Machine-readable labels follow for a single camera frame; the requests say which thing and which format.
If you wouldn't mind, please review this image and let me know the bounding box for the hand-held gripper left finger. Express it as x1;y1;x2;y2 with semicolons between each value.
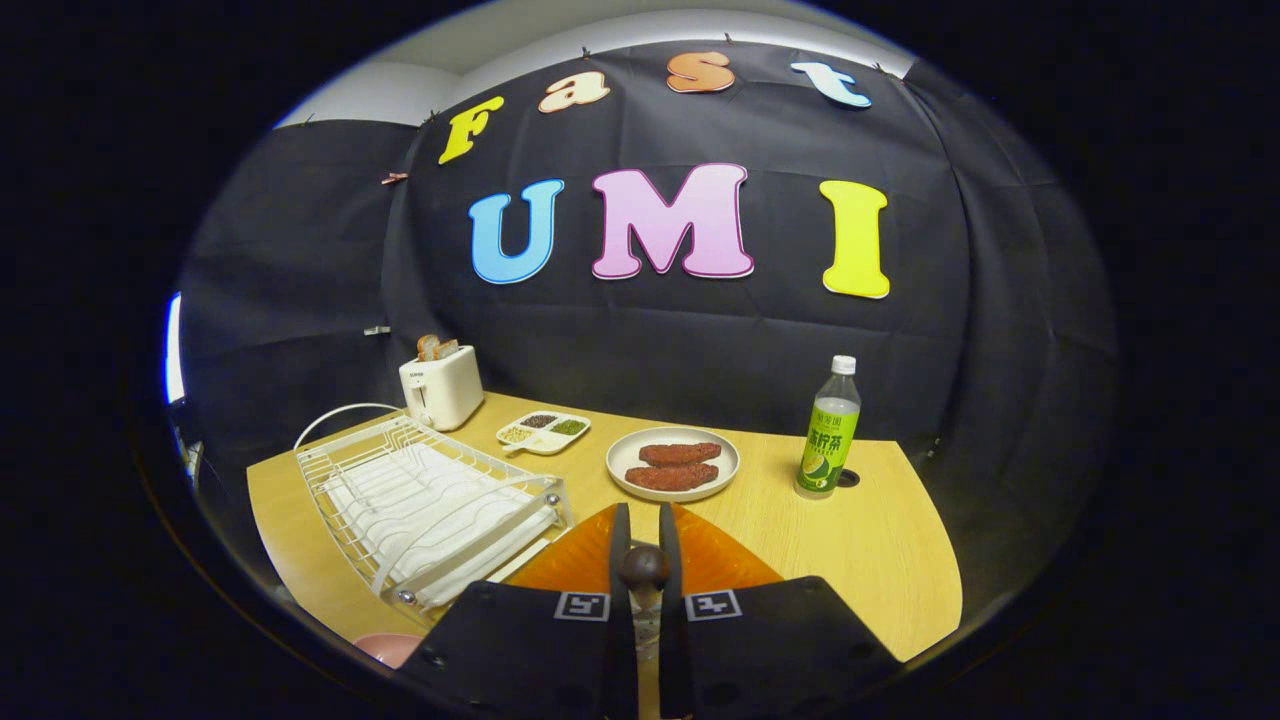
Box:
398;502;639;720

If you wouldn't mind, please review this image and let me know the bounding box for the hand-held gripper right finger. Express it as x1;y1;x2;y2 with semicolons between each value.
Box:
657;502;903;720

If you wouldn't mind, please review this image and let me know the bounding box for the pink plate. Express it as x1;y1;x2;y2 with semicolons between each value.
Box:
352;632;426;669

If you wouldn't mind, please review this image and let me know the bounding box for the wooden handled spoon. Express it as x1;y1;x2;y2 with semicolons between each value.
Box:
619;543;672;641

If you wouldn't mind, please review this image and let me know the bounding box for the white wire dish rack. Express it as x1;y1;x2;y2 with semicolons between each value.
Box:
293;402;573;609

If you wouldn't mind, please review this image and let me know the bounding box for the white divided dish with beans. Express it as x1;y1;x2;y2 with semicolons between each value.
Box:
496;410;592;457

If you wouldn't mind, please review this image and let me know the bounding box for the cream plate with meat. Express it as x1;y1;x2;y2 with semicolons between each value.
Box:
606;427;742;503

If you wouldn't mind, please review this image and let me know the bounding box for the white ribbed drain tray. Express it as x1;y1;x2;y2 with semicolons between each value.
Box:
325;445;556;606

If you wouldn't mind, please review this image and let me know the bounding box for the red meat patty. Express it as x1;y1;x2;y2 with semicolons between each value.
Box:
625;462;720;492
638;441;722;468

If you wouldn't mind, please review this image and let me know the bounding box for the green tea bottle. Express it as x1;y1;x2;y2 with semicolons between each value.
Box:
794;355;862;501

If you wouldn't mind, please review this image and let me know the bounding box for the white toaster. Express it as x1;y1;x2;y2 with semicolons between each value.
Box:
399;345;486;433

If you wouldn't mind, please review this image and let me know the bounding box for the black backdrop cloth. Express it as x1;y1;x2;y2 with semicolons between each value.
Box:
175;40;1118;621

